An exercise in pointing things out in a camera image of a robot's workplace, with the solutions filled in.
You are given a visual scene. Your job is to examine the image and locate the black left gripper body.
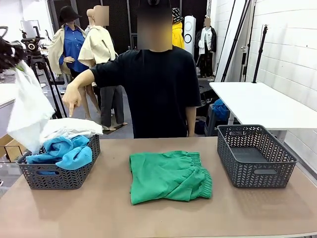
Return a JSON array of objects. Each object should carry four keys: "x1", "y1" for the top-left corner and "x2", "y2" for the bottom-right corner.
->
[{"x1": 0, "y1": 39, "x2": 27, "y2": 74}]

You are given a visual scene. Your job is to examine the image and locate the white top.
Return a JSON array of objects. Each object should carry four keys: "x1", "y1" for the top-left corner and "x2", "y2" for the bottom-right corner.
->
[{"x1": 7, "y1": 60, "x2": 104, "y2": 154}]

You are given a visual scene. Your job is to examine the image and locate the light blue top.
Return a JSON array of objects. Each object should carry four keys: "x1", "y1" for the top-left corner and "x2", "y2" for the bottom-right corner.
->
[{"x1": 26, "y1": 135, "x2": 93, "y2": 172}]

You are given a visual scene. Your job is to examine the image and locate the person's left forearm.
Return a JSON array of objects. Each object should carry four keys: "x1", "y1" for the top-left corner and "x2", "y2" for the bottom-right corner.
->
[{"x1": 185, "y1": 106, "x2": 197, "y2": 138}]

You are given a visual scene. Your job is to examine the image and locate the person's right hand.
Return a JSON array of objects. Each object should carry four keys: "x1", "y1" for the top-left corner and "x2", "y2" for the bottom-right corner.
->
[{"x1": 61, "y1": 85, "x2": 83, "y2": 118}]

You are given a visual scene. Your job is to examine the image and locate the whiteboard panel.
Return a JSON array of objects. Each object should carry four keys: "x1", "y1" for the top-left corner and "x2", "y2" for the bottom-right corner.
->
[{"x1": 20, "y1": 19, "x2": 40, "y2": 38}]

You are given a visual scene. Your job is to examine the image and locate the mannequin with blue shirt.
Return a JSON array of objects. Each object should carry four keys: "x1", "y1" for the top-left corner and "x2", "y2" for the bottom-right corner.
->
[{"x1": 48, "y1": 21, "x2": 101, "y2": 126}]

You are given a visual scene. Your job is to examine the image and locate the black brimmed hat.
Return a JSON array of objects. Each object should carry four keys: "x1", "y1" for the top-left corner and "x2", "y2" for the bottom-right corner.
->
[{"x1": 58, "y1": 5, "x2": 82, "y2": 25}]

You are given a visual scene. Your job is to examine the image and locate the mannequin with cream shirt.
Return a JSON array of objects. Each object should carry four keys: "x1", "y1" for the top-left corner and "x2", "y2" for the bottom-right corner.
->
[{"x1": 78, "y1": 5, "x2": 128, "y2": 131}]

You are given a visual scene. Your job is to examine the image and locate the wooden shelf unit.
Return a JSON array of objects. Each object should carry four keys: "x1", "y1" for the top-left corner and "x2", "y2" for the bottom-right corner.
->
[{"x1": 0, "y1": 133, "x2": 28, "y2": 162}]

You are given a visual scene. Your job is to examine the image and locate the grey plastic lattice basket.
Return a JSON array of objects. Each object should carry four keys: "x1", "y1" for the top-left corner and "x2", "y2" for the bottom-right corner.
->
[
  {"x1": 216, "y1": 124, "x2": 299, "y2": 189},
  {"x1": 16, "y1": 133, "x2": 101, "y2": 190}
]

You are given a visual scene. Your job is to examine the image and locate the person in black t-shirt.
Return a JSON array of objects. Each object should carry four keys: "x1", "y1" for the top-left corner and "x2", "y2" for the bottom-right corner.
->
[{"x1": 89, "y1": 0, "x2": 202, "y2": 139}]

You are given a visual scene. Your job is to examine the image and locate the mannequin with yellow jacket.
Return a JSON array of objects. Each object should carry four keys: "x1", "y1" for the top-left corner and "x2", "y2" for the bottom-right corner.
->
[{"x1": 172, "y1": 22, "x2": 185, "y2": 50}]

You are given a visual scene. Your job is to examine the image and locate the patterned bucket hat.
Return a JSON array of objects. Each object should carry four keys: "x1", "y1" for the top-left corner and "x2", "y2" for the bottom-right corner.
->
[{"x1": 172, "y1": 7, "x2": 184, "y2": 23}]

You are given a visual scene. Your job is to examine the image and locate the white tower air conditioner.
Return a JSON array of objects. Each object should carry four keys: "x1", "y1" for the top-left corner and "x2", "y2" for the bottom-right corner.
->
[{"x1": 183, "y1": 15, "x2": 196, "y2": 60}]

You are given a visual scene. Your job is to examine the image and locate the green elastic-waist shorts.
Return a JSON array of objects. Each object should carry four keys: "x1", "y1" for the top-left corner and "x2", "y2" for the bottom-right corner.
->
[{"x1": 128, "y1": 150, "x2": 213, "y2": 206}]

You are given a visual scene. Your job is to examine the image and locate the figure in black white jacket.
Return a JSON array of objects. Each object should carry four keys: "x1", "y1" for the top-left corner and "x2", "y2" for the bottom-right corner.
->
[{"x1": 195, "y1": 17, "x2": 217, "y2": 78}]

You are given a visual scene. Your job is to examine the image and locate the black crate stool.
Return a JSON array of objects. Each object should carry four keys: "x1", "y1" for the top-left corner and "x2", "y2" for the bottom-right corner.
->
[{"x1": 204, "y1": 104, "x2": 235, "y2": 137}]

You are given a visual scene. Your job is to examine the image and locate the blue cloth bundle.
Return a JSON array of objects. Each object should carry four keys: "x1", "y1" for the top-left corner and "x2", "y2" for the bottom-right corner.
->
[{"x1": 212, "y1": 98, "x2": 230, "y2": 121}]

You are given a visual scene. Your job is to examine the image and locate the leaning black folded stand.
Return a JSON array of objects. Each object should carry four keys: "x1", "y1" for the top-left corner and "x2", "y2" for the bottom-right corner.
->
[
  {"x1": 220, "y1": 0, "x2": 252, "y2": 82},
  {"x1": 240, "y1": 0, "x2": 258, "y2": 82}
]

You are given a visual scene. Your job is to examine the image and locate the large white table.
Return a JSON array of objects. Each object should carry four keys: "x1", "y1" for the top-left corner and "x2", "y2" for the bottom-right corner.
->
[{"x1": 209, "y1": 81, "x2": 317, "y2": 146}]

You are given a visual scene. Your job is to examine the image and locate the upright black light stand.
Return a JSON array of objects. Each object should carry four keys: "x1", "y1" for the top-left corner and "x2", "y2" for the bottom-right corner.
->
[{"x1": 252, "y1": 24, "x2": 270, "y2": 84}]

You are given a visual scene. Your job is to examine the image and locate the black camera tripod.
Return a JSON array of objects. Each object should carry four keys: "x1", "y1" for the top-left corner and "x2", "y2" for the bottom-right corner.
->
[{"x1": 21, "y1": 26, "x2": 68, "y2": 119}]

